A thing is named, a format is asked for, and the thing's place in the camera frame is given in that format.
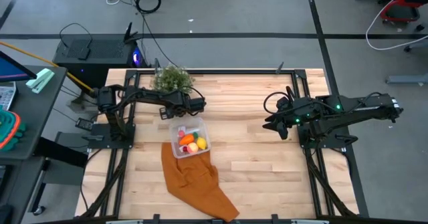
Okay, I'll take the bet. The coiled black cable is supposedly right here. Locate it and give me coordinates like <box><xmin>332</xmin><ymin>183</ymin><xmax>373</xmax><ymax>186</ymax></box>
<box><xmin>135</xmin><ymin>0</ymin><xmax>162</xmax><ymax>16</ymax></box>

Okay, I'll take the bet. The mint green stapler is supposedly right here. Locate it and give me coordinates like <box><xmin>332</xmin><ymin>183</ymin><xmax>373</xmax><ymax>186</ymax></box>
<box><xmin>25</xmin><ymin>68</ymin><xmax>56</xmax><ymax>94</ymax></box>

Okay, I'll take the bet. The dark grey desk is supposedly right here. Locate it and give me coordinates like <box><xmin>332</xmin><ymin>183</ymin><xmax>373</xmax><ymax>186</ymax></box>
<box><xmin>0</xmin><ymin>65</ymin><xmax>70</xmax><ymax>224</ymax></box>

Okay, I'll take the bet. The grey metal floor leg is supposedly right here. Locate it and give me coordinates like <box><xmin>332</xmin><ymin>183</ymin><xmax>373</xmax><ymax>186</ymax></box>
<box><xmin>385</xmin><ymin>72</ymin><xmax>428</xmax><ymax>86</ymax></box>

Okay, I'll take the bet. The small flat black box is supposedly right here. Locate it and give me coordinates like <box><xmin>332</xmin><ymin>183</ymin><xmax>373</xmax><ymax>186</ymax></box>
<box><xmin>68</xmin><ymin>46</ymin><xmax>91</xmax><ymax>61</ymax></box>

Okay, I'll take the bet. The long white floor cable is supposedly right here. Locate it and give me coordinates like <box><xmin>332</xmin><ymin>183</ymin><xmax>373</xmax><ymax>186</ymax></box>
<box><xmin>365</xmin><ymin>0</ymin><xmax>428</xmax><ymax>51</ymax></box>

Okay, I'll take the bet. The black power brick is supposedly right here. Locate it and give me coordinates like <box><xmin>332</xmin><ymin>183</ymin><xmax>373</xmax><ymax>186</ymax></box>
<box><xmin>75</xmin><ymin>117</ymin><xmax>94</xmax><ymax>131</ymax></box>

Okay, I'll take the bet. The black aluminium table frame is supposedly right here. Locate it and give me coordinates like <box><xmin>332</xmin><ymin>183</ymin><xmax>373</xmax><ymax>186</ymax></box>
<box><xmin>75</xmin><ymin>68</ymin><xmax>368</xmax><ymax>224</ymax></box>

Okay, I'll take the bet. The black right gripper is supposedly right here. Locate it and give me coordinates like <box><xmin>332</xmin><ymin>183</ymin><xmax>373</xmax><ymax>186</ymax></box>
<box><xmin>262</xmin><ymin>96</ymin><xmax>304</xmax><ymax>131</ymax></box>

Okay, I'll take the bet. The clear plastic tupperware container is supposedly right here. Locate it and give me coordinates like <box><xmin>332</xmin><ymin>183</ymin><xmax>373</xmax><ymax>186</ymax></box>
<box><xmin>169</xmin><ymin>117</ymin><xmax>212</xmax><ymax>160</ymax></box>

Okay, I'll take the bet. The small green artificial plant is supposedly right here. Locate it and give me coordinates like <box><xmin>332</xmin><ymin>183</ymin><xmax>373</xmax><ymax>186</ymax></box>
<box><xmin>152</xmin><ymin>65</ymin><xmax>196</xmax><ymax>94</ymax></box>

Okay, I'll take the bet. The yellow floor hose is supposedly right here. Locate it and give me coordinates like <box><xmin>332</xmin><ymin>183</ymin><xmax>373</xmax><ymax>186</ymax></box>
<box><xmin>0</xmin><ymin>41</ymin><xmax>94</xmax><ymax>93</ymax></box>

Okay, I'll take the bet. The computer monitor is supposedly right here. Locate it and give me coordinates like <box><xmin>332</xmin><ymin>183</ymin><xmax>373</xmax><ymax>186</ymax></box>
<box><xmin>0</xmin><ymin>49</ymin><xmax>37</xmax><ymax>83</ymax></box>

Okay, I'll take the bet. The teal and orange toy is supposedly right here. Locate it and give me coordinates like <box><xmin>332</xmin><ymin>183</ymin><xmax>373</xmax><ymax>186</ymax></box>
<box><xmin>0</xmin><ymin>108</ymin><xmax>27</xmax><ymax>153</ymax></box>

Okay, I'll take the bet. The black computer tower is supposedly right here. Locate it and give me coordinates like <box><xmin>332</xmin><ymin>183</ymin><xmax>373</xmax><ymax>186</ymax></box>
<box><xmin>52</xmin><ymin>22</ymin><xmax>150</xmax><ymax>88</ymax></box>

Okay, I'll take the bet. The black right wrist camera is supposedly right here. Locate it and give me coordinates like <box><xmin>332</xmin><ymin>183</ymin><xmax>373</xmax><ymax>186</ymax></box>
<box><xmin>276</xmin><ymin>121</ymin><xmax>289</xmax><ymax>140</ymax></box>

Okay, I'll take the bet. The orange-brown cloth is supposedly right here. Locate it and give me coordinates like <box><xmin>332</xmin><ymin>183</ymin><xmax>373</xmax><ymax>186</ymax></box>
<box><xmin>160</xmin><ymin>142</ymin><xmax>241</xmax><ymax>223</ymax></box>

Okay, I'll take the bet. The grey calculator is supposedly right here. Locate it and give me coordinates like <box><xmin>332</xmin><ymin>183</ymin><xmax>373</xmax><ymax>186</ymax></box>
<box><xmin>0</xmin><ymin>82</ymin><xmax>17</xmax><ymax>111</ymax></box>

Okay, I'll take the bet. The orange toy carrot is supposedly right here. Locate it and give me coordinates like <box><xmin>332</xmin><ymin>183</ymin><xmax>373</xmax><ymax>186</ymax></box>
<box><xmin>179</xmin><ymin>132</ymin><xmax>200</xmax><ymax>146</ymax></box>

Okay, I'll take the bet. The grey leg with caster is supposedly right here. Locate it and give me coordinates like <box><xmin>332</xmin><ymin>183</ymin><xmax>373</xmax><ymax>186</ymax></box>
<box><xmin>403</xmin><ymin>38</ymin><xmax>428</xmax><ymax>53</ymax></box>

